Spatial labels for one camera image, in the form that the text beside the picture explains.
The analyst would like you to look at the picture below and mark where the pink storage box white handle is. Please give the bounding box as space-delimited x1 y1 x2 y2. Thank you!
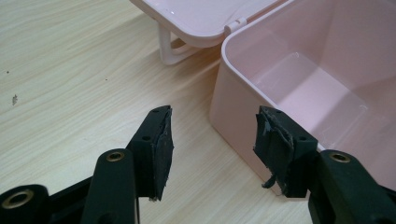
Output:
129 0 396 201

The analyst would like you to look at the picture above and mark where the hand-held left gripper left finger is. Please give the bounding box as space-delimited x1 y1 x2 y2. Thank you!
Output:
125 105 175 202

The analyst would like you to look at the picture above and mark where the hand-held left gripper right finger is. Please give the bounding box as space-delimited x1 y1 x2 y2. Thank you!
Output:
253 105 319 199

